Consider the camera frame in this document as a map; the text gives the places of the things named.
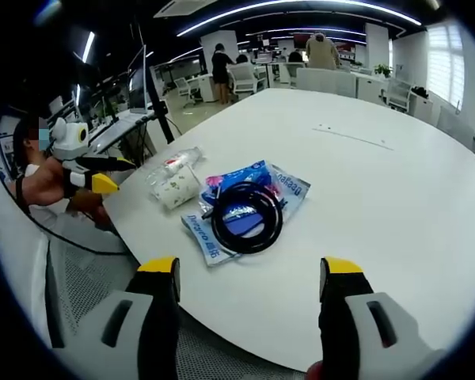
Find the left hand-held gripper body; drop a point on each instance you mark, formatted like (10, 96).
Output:
(65, 140)

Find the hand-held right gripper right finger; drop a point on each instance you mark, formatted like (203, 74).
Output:
(340, 316)

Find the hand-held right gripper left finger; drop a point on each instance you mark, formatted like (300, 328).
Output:
(158, 316)

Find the floral paper cup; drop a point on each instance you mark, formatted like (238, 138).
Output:
(176, 190)

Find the clear plastic bottle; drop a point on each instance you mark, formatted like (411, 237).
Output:
(182, 158)

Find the blue plastic packet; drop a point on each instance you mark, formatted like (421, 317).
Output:
(289, 190)

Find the person's left hand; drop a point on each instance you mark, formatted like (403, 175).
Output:
(89, 206)

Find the person's right hand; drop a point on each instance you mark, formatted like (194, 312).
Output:
(320, 372)

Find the white side desk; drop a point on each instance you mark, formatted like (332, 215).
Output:
(115, 128)

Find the black tripod stand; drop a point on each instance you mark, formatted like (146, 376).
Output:
(162, 118)

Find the white mesh office chair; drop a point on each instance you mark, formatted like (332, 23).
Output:
(87, 285)

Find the computer monitor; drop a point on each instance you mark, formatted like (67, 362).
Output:
(136, 91)

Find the white round table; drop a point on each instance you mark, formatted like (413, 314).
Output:
(360, 206)

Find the green potted plant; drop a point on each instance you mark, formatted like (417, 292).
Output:
(383, 70)

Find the window with blinds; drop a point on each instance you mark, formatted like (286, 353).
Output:
(445, 63)

